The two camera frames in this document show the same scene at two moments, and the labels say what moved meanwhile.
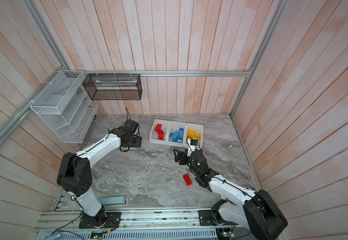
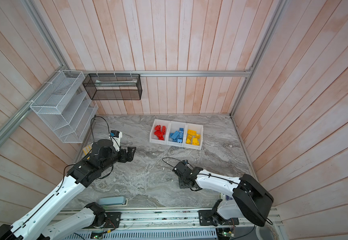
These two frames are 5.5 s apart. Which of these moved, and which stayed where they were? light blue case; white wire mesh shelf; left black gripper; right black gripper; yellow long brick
Moved: right black gripper; left black gripper
Stayed: yellow long brick; light blue case; white wire mesh shelf
